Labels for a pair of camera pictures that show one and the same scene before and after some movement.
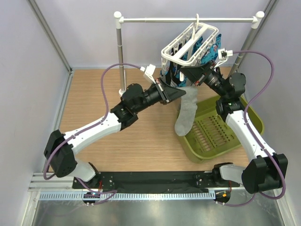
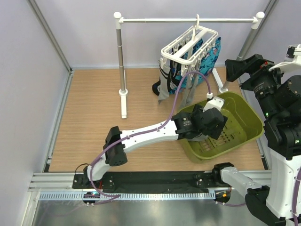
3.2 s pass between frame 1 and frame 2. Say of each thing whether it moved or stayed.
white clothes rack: stayed
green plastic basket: stayed
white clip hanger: stayed
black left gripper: moved
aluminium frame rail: stayed
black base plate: stayed
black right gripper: moved
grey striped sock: moved
